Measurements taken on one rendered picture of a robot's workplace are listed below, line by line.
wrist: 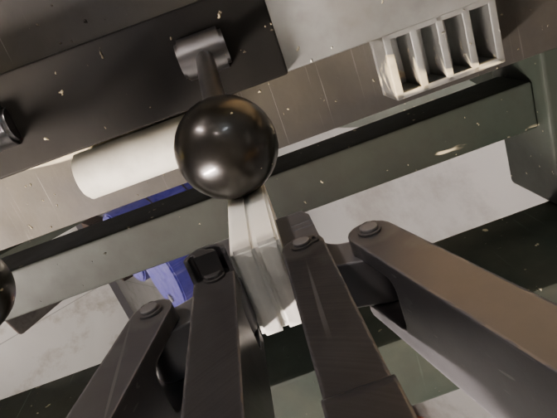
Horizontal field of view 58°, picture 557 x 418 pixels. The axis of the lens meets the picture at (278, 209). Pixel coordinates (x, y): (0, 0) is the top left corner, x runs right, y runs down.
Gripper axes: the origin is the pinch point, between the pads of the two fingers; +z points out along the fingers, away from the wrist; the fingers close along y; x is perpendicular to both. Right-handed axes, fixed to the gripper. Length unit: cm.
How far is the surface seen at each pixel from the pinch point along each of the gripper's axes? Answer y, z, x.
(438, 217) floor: 63, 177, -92
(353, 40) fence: 8.1, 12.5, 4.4
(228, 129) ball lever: 0.3, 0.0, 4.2
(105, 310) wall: -353, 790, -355
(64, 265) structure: -16.8, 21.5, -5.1
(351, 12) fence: 8.4, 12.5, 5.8
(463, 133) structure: 16.8, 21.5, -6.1
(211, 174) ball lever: -0.7, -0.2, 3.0
